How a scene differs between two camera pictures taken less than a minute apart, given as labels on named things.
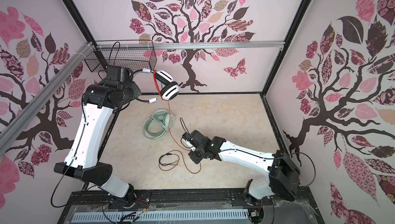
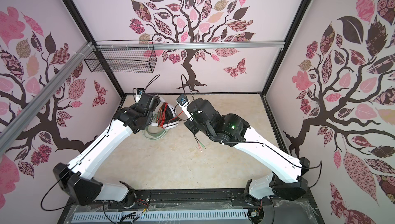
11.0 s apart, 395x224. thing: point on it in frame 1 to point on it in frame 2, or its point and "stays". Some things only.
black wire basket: (139, 59) stays
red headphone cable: (173, 137) to (161, 116)
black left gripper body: (131, 91) to (149, 120)
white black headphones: (171, 89) to (169, 118)
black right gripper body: (197, 154) to (193, 126)
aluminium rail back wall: (190, 45) stays
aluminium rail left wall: (7, 134) stays
